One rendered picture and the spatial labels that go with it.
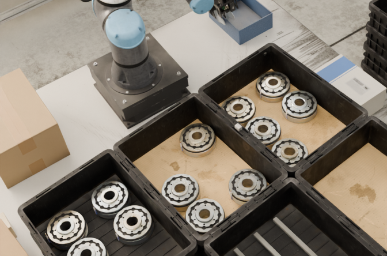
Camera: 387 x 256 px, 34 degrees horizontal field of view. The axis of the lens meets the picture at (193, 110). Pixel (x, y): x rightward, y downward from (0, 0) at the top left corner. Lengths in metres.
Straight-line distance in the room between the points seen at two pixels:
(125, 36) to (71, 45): 1.59
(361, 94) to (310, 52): 0.32
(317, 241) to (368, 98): 0.54
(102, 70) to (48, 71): 1.27
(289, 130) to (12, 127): 0.83
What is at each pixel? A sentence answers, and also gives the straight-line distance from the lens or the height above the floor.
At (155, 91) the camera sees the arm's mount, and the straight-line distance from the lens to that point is 2.06.
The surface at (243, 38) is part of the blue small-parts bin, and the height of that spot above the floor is 0.72.
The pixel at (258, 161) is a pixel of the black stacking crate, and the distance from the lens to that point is 1.74.
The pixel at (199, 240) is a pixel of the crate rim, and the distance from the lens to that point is 1.57.
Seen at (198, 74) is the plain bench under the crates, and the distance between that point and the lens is 2.22.
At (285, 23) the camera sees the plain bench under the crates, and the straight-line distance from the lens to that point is 2.39.
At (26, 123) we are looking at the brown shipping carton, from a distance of 2.00.
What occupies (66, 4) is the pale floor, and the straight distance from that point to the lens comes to 3.78.
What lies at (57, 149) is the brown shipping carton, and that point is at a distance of 2.05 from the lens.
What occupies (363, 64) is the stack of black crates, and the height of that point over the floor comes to 0.27.
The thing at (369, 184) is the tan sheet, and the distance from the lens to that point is 1.78.
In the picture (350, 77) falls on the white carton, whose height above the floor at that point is 0.79.
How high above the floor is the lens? 2.30
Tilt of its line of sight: 49 degrees down
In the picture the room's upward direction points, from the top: 9 degrees counter-clockwise
